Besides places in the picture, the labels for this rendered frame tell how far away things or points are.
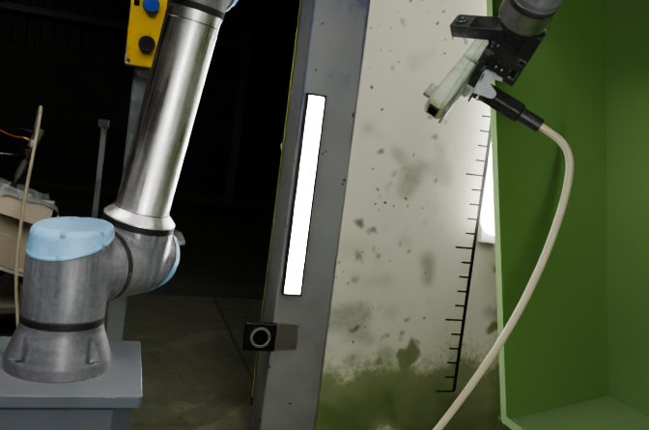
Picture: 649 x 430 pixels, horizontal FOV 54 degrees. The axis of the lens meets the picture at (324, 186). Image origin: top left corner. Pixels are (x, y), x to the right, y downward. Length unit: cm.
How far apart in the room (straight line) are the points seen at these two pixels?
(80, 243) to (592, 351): 137
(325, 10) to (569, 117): 79
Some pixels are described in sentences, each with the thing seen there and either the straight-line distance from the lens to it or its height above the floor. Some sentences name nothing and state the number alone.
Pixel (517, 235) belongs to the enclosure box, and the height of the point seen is 95.
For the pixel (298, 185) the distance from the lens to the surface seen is 197.
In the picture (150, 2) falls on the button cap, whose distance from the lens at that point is 209.
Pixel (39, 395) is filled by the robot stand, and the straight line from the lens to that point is 121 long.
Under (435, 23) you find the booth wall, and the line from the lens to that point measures 217.
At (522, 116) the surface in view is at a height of 122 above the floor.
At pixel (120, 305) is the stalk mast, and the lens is 220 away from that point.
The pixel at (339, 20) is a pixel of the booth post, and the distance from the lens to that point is 204.
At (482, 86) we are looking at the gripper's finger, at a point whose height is 127.
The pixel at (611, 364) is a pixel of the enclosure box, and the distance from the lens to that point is 199.
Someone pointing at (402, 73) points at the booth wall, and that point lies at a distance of 210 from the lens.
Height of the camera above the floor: 110
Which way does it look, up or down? 3 degrees down
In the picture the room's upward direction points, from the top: 7 degrees clockwise
